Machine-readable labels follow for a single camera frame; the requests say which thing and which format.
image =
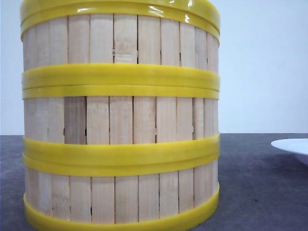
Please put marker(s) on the woven bamboo steamer lid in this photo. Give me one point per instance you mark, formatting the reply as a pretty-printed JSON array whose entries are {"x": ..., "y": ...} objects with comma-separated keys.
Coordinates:
[{"x": 195, "y": 12}]

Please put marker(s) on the front bamboo steamer basket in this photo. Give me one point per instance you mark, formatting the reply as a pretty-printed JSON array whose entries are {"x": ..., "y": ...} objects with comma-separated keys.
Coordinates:
[{"x": 174, "y": 201}]

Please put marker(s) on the white plate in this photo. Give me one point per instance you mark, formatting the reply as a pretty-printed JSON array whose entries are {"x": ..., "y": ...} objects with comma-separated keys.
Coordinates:
[{"x": 299, "y": 147}]

